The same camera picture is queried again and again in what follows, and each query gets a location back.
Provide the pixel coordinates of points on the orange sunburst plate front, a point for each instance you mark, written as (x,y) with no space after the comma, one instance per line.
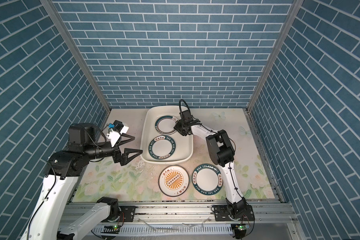
(174,181)

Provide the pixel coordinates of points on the aluminium corner frame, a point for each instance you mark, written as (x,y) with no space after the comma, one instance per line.
(69,41)
(292,14)

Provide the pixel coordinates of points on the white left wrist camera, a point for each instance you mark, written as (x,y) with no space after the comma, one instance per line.
(116,129)

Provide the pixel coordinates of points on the aluminium corner frame left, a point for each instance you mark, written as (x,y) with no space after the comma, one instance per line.
(69,41)

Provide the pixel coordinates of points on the white plastic bin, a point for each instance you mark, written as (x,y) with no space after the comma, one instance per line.
(184,144)

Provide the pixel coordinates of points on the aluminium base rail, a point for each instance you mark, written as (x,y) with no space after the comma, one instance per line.
(197,220)

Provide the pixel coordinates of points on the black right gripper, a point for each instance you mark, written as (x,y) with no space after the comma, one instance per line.
(177,127)

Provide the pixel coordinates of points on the green rim plate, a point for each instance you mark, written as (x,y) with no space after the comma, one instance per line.
(165,125)
(162,147)
(207,179)

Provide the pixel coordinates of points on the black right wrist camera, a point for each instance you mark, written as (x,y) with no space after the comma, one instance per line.
(186,115)

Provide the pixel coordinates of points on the aluminium corner frame right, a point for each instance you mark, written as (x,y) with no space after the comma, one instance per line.
(292,14)

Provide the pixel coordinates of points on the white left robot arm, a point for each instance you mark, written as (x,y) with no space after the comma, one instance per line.
(61,175)

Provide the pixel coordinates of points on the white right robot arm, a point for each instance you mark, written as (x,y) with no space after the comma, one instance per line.
(222,153)

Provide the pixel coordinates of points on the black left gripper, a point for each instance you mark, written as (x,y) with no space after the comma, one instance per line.
(123,158)

